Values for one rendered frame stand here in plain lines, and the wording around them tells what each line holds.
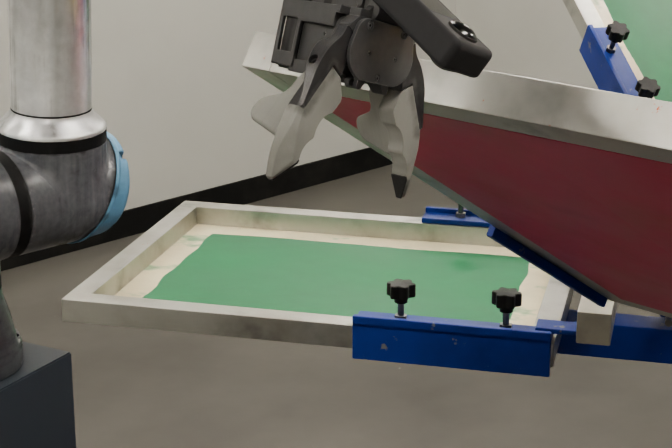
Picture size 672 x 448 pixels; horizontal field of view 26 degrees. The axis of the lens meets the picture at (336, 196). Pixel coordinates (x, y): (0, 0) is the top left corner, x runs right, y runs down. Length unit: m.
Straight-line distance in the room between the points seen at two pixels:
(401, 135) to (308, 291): 1.35
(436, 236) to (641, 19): 0.70
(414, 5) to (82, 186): 0.59
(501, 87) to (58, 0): 0.51
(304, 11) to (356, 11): 0.05
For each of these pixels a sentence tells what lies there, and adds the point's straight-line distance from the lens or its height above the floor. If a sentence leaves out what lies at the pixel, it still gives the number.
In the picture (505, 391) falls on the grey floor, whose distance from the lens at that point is 4.49.
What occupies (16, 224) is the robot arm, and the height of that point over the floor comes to 1.36.
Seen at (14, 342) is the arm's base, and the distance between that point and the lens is 1.56.
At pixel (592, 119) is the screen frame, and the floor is 1.54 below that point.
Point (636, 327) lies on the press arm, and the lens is 2.45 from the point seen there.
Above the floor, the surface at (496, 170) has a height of 1.43.
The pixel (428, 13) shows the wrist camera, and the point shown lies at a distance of 1.06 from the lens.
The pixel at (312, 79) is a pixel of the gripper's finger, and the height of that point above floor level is 1.58.
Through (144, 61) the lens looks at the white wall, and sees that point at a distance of 5.88.
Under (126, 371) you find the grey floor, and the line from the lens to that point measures 4.65.
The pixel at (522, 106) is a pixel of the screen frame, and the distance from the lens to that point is 1.20.
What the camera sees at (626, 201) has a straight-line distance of 1.35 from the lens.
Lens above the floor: 1.80
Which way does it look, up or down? 16 degrees down
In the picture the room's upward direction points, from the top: straight up
